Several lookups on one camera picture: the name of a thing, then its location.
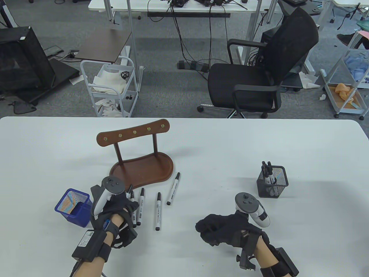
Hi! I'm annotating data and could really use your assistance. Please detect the person's left hand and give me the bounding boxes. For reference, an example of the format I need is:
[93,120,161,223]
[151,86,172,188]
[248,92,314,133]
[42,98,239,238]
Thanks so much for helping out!
[98,193,140,229]

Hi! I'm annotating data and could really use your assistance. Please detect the person's right hand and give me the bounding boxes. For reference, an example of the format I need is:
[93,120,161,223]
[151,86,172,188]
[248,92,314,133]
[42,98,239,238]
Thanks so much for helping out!
[195,210,270,248]

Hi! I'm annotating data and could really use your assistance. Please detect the grey white hand controller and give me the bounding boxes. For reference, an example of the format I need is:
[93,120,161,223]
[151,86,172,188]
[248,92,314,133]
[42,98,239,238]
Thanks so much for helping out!
[235,192,271,228]
[92,176,126,220]

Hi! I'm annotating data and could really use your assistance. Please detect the black forearm battery box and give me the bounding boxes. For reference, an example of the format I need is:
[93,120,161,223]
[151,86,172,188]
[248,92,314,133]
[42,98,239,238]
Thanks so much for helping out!
[71,229,108,263]
[275,248,300,276]

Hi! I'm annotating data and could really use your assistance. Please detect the person's left forearm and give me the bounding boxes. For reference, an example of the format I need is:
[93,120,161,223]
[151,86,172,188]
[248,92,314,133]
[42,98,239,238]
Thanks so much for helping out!
[71,214,127,277]

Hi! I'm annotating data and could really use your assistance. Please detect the brown wooden hook stand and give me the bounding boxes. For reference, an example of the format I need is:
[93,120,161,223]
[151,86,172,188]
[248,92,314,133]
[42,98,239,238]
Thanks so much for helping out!
[96,119,174,192]

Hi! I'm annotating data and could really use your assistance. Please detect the blue mesh pen holder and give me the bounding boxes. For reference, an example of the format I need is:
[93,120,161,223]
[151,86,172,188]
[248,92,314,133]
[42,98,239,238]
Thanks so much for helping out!
[54,188,95,228]

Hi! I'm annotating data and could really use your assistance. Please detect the black mesh pen holder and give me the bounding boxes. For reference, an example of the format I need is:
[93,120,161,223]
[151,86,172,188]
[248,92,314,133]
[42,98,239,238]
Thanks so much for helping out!
[257,165,289,199]

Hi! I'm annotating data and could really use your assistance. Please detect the white rolling cart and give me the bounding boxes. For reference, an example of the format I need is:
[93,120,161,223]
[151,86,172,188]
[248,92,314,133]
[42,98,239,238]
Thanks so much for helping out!
[80,56,139,118]
[321,30,369,120]

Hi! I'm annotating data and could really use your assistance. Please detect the white scribbled paper sheets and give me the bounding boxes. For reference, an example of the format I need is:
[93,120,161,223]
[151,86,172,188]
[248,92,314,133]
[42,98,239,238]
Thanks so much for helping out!
[97,98,124,117]

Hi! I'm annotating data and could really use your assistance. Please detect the white crumpled paper sheet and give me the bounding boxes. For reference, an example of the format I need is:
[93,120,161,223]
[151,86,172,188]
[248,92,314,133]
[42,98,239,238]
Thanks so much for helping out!
[93,67,129,94]

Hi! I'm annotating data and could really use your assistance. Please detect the black triangular floor object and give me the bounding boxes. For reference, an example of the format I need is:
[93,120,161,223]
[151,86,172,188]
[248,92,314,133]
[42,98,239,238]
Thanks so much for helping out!
[8,101,37,115]

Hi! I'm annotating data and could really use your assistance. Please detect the black mesh office chair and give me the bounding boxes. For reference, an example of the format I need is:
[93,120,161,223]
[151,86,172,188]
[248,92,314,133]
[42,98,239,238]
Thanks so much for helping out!
[197,5,320,119]

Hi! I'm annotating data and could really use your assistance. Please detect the black floor platform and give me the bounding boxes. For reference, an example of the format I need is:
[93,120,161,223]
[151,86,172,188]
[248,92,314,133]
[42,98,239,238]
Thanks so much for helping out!
[0,58,80,106]

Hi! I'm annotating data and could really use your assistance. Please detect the black floor power strip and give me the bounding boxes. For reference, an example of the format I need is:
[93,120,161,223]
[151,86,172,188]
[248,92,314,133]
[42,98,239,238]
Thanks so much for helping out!
[176,60,210,73]

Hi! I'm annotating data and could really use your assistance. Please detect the brown side table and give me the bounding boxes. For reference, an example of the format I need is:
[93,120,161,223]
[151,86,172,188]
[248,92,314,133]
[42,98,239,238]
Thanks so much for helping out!
[73,28,133,64]

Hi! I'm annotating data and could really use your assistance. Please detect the black mesh box cabinet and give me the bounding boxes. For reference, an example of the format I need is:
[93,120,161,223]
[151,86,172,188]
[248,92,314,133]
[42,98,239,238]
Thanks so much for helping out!
[0,26,57,93]

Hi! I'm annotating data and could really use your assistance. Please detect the orange cloth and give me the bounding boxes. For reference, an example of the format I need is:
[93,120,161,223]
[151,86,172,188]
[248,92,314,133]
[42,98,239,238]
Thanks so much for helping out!
[334,83,355,104]

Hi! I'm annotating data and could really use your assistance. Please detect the black computer tower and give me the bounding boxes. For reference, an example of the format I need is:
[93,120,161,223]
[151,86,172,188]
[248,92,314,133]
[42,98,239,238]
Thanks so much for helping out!
[261,27,278,44]

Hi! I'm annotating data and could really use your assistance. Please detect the white office desk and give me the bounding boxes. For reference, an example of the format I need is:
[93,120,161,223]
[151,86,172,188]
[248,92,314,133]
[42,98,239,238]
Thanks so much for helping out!
[88,0,283,66]

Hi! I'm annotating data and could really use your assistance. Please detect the light blue cloth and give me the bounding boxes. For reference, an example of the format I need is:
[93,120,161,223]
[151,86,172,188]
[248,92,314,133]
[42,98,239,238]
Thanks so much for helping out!
[344,54,369,83]

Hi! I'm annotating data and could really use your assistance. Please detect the black wrist strap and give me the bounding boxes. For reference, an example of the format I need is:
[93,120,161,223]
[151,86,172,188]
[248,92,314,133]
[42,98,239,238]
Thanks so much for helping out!
[259,261,284,277]
[103,220,120,237]

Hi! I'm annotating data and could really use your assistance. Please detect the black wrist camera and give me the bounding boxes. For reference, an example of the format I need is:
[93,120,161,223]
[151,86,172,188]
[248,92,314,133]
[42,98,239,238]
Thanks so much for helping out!
[236,245,257,272]
[111,225,138,248]

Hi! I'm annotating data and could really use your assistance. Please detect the silver metal post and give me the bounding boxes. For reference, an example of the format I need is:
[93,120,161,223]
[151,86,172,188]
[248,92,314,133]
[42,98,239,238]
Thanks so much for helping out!
[126,0,144,93]

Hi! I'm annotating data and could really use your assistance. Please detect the black cable tray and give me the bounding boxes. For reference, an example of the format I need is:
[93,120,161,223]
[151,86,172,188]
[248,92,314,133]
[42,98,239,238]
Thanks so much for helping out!
[147,12,231,18]

